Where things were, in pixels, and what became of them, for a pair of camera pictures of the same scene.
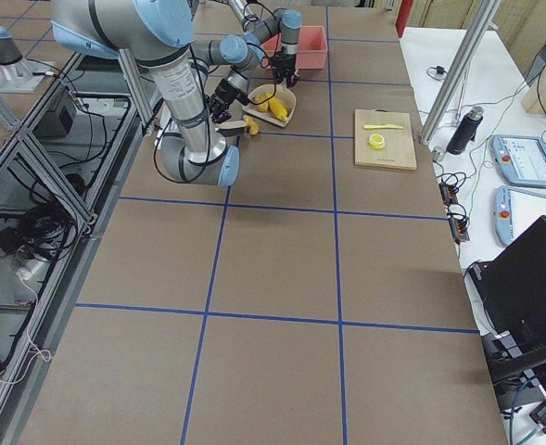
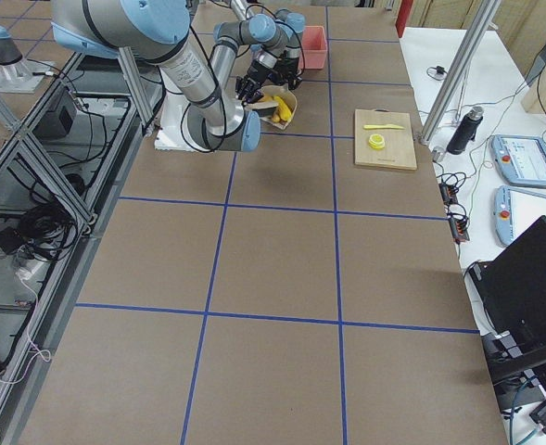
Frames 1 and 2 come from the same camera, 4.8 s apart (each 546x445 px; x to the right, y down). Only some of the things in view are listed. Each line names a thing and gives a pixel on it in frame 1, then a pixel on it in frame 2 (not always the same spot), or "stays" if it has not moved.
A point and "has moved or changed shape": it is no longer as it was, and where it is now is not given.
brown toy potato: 261,100 stays
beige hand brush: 231,128 has moved or changed shape
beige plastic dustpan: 274,103 stays
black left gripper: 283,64 stays
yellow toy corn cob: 278,108 stays
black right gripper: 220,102 to 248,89
